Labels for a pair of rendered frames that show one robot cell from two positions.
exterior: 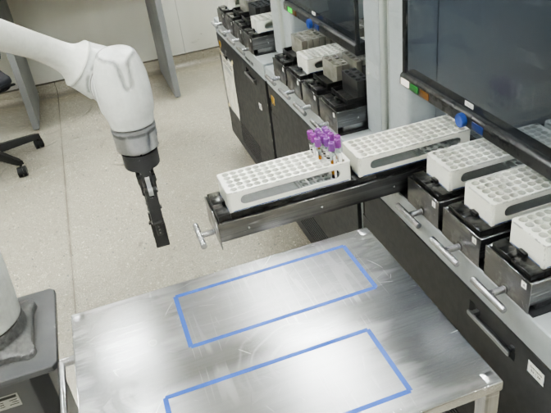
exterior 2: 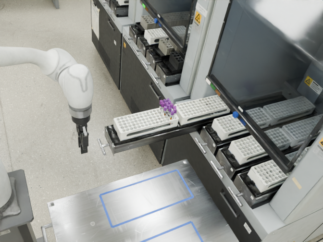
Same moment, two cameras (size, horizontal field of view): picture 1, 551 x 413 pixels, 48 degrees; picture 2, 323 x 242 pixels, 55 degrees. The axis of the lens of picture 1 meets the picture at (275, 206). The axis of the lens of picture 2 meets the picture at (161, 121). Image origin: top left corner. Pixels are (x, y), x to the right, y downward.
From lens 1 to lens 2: 48 cm
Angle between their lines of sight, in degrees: 19
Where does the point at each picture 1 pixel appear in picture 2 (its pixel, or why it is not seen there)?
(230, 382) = not seen: outside the picture
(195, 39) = not seen: outside the picture
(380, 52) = (195, 57)
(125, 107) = (81, 99)
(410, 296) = (208, 203)
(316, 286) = (167, 194)
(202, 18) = not seen: outside the picture
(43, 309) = (19, 183)
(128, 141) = (78, 112)
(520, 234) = (253, 175)
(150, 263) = (48, 117)
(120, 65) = (81, 79)
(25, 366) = (16, 220)
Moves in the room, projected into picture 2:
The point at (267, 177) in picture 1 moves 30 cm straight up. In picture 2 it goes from (140, 124) to (146, 71)
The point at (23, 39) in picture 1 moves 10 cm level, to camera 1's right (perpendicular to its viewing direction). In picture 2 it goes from (27, 58) to (58, 58)
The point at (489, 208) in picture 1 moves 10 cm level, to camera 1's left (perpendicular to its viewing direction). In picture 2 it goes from (241, 158) to (220, 159)
